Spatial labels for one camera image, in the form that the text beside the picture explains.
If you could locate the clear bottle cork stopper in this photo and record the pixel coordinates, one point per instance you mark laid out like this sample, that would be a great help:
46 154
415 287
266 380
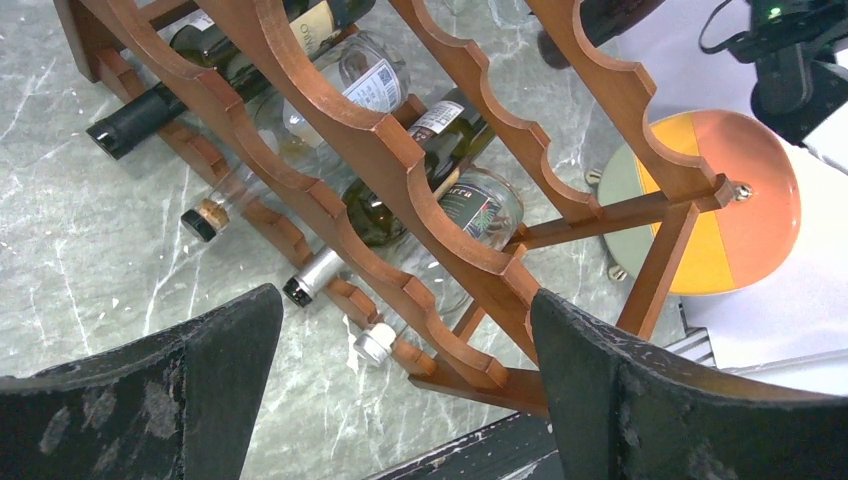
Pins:
365 69

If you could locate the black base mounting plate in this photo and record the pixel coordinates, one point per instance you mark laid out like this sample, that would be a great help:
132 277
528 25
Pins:
519 446

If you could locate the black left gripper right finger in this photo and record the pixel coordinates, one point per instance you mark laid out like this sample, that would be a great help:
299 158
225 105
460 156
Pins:
623 408

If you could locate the brown wooden wine rack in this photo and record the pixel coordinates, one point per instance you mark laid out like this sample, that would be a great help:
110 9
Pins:
381 153

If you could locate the clear bottle white cap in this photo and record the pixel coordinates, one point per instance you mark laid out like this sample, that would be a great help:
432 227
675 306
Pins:
482 204

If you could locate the white cylinder orange yellow end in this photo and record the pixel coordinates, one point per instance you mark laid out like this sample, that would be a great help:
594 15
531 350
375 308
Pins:
766 275

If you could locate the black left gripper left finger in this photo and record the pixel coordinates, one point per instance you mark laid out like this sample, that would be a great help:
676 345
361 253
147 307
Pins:
180 403

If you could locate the aluminium rail frame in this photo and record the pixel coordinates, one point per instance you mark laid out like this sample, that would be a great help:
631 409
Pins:
695 346

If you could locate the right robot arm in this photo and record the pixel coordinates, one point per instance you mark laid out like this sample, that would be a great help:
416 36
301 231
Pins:
800 91

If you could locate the brown bottle gold foil top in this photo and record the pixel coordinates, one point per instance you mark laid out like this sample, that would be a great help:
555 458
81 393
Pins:
602 20

